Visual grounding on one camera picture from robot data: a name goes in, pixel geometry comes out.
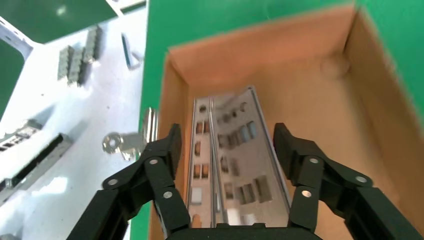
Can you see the brown cardboard box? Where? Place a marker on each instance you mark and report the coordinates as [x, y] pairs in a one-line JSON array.
[[298, 66]]

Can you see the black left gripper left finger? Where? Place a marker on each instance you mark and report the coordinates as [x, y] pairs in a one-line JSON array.
[[149, 185]]

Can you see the grey metal clip strip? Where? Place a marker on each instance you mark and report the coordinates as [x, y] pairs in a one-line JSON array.
[[92, 44], [65, 63], [76, 68]]

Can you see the black metal bar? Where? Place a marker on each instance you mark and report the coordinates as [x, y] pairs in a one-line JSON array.
[[36, 165]]

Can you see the silver I/O shield plate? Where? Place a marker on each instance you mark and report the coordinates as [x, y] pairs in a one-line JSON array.
[[205, 149], [245, 159]]

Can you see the white metal shelf rack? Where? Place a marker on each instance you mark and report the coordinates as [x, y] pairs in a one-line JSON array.
[[16, 39]]

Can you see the short slotted metal strip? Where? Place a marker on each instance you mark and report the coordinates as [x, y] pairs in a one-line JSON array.
[[20, 134]]

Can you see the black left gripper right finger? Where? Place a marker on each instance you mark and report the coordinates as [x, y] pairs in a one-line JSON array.
[[324, 185]]

